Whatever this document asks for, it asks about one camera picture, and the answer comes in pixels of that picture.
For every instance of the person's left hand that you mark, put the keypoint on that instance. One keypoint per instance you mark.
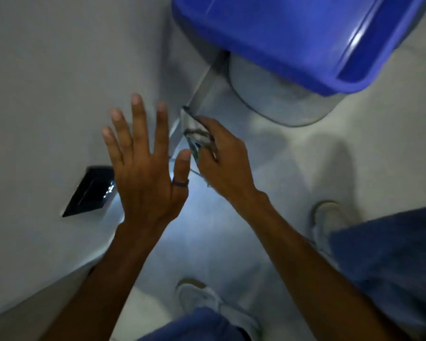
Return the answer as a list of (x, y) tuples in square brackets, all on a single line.
[(145, 188)]

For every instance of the person's right hand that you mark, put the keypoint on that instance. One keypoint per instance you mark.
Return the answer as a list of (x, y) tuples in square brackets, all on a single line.
[(230, 170)]

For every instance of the striped white cleaning cloth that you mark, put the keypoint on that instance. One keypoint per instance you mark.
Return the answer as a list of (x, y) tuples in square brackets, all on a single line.
[(195, 133)]

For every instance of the person's left forearm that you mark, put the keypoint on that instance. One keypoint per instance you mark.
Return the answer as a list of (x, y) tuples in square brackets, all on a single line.
[(103, 287)]

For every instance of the person's right forearm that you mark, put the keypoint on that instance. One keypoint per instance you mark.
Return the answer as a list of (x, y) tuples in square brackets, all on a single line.
[(316, 280)]

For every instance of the person's right white sneaker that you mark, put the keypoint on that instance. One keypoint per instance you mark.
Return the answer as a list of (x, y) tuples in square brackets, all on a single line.
[(328, 220)]

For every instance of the person's blue jeans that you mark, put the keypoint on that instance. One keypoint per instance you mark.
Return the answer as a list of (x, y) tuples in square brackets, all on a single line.
[(394, 259)]

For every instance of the round grey stool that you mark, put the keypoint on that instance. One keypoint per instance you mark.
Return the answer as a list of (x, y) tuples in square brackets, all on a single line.
[(277, 99)]

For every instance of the blue plastic tub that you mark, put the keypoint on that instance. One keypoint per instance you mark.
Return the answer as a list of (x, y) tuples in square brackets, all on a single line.
[(277, 35)]

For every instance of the black wall socket plate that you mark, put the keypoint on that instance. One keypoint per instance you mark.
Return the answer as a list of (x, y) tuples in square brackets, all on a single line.
[(92, 191)]

